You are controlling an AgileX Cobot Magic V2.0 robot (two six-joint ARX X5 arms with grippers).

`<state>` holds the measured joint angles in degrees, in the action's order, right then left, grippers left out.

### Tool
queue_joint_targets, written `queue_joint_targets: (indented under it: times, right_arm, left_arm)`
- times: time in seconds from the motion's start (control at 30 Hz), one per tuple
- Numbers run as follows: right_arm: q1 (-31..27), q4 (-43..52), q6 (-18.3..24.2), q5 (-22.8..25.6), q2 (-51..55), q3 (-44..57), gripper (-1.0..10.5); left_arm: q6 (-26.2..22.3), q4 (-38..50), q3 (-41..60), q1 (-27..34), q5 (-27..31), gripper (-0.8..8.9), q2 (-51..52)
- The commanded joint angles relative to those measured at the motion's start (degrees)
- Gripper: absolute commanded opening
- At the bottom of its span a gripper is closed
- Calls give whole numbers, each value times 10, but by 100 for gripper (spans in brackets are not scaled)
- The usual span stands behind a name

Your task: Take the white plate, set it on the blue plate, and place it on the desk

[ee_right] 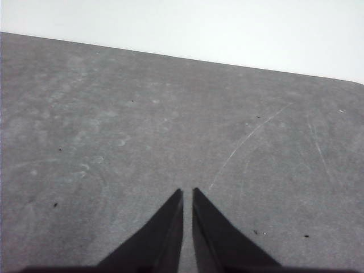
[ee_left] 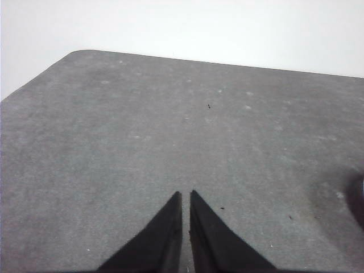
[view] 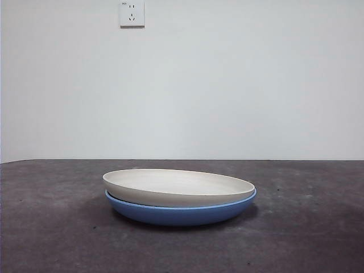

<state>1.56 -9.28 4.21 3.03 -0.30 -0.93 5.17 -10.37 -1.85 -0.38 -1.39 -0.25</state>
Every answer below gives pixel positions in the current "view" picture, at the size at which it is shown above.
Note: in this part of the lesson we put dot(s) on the white round plate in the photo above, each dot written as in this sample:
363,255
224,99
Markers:
170,197

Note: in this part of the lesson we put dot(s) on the blue round plate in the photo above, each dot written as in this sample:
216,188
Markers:
176,216

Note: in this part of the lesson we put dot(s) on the white wall socket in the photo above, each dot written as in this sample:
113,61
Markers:
131,14

